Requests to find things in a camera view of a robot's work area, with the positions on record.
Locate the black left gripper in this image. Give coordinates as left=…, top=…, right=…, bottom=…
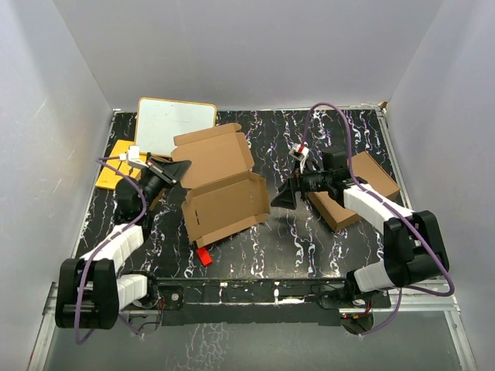
left=139, top=158, right=191, bottom=213

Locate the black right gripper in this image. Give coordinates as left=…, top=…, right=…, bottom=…
left=271, top=159, right=333, bottom=209

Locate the brown cardboard box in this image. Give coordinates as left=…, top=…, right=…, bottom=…
left=172, top=123, right=270, bottom=247
left=307, top=151, right=400, bottom=233

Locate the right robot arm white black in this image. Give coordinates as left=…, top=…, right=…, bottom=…
left=271, top=145, right=449, bottom=307

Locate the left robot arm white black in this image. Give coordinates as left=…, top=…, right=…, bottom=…
left=55, top=158, right=192, bottom=331

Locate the closed brown cardboard box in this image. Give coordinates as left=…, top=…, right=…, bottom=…
left=307, top=151, right=400, bottom=233

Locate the yellow booklet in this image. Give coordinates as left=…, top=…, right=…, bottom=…
left=94, top=138, right=149, bottom=192

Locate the small red block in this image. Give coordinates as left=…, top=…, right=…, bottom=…
left=196, top=247, right=213, bottom=267

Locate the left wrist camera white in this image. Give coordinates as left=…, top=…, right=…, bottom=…
left=118, top=145, right=151, bottom=169

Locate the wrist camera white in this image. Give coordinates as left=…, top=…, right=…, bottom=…
left=118, top=145, right=151, bottom=169
left=289, top=144, right=309, bottom=164

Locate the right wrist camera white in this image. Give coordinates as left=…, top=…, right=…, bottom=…
left=289, top=144, right=309, bottom=164

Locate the white board yellow frame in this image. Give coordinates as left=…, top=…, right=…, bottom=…
left=135, top=97, right=217, bottom=157

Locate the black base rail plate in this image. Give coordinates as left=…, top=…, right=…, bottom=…
left=156, top=278, right=391, bottom=326

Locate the aluminium frame rail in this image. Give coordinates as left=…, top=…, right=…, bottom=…
left=31, top=290, right=476, bottom=370

